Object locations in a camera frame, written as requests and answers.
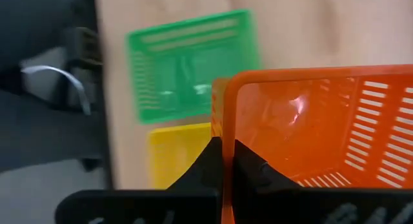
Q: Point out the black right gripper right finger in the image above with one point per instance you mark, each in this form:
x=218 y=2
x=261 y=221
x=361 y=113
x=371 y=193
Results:
x=290 y=206

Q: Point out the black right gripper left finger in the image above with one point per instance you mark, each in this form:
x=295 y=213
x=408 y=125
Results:
x=180 y=206

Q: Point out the yellow plastic basket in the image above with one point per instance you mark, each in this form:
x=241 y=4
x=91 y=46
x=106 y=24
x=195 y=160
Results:
x=177 y=153

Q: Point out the green plastic basket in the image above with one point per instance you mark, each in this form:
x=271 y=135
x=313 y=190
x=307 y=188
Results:
x=180 y=72

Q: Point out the black table edge rail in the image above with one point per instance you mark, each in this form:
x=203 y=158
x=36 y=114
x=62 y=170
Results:
x=103 y=127

